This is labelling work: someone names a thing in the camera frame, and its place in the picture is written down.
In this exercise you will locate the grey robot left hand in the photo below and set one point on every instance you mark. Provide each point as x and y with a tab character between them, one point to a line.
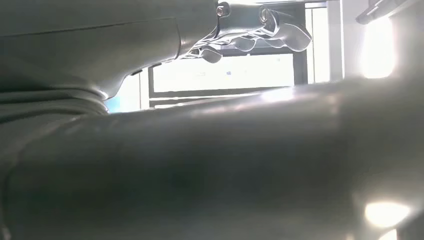
99	39

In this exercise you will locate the grey robot body shell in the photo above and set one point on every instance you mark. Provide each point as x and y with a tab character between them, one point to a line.
215	165

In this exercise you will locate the dark angled bar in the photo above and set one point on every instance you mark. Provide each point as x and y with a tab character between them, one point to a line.
374	11

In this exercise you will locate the dark metal frame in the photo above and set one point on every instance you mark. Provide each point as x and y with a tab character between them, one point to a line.
299	68

